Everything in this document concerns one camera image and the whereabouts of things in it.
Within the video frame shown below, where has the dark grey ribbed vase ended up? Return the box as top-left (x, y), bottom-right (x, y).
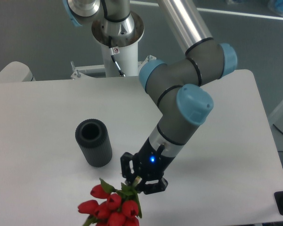
top-left (75, 119), bottom-right (113, 168)

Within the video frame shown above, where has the white metal base frame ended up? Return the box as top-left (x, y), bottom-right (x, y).
top-left (70, 55), bottom-right (157, 80)

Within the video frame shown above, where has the red tulip bouquet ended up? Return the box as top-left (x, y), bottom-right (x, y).
top-left (77, 179), bottom-right (142, 226)

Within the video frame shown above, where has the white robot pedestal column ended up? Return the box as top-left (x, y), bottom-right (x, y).
top-left (92, 11), bottom-right (144, 77)

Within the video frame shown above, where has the blue plastic bag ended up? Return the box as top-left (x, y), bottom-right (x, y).
top-left (267, 0), bottom-right (283, 16)

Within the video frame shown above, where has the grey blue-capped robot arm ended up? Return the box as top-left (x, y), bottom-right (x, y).
top-left (63, 0), bottom-right (237, 194)

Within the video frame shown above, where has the black pedestal cable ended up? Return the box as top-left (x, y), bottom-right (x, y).
top-left (108, 35), bottom-right (126, 77)

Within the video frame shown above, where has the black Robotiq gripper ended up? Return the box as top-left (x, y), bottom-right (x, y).
top-left (120, 138), bottom-right (174, 194)

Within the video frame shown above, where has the white chair back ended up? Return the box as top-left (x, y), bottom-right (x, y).
top-left (0, 61), bottom-right (36, 83)

